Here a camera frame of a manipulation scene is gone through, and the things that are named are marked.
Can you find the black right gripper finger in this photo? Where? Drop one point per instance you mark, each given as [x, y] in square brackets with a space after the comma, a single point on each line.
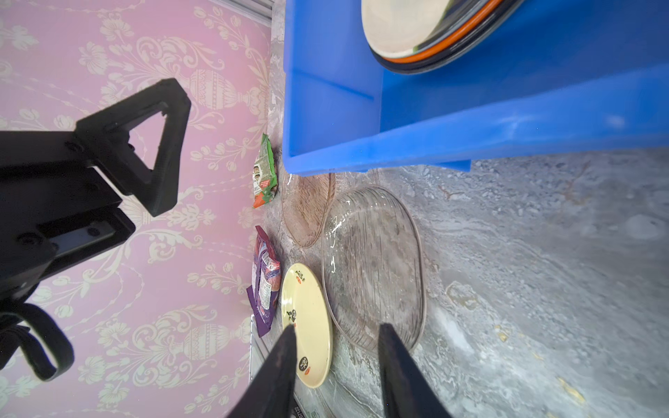
[405, 391]
[271, 393]
[137, 143]

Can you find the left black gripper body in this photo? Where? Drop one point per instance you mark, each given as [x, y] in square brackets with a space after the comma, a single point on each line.
[56, 210]

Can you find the cream flower plate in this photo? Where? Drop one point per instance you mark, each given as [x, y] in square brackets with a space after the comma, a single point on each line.
[303, 306]

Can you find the grey translucent plate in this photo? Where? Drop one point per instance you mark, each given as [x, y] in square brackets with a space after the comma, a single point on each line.
[372, 267]

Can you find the brown translucent plate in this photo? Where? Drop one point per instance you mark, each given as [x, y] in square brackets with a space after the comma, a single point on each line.
[305, 201]

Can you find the orange plate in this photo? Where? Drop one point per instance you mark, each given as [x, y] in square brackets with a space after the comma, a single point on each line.
[452, 37]

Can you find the blue plastic bin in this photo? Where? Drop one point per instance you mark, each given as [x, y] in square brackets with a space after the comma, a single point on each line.
[555, 77]

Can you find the purple snack bag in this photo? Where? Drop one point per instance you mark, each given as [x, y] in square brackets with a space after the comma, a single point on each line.
[264, 292]

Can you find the green snack bag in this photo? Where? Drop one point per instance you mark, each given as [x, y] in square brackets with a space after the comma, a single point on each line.
[265, 179]

